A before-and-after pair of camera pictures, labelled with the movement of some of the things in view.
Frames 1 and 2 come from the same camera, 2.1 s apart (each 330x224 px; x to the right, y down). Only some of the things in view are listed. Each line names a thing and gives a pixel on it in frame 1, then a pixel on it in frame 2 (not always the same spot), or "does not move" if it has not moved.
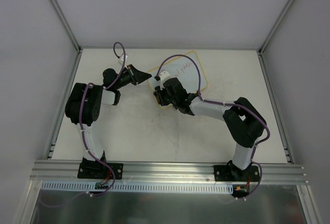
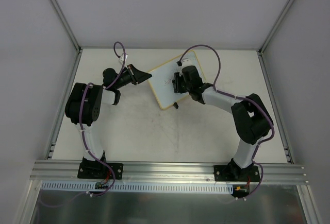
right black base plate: [230, 172] does not move
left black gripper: [132, 74] does not move
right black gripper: [160, 97] → [177, 84]
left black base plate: [91, 169] does not move
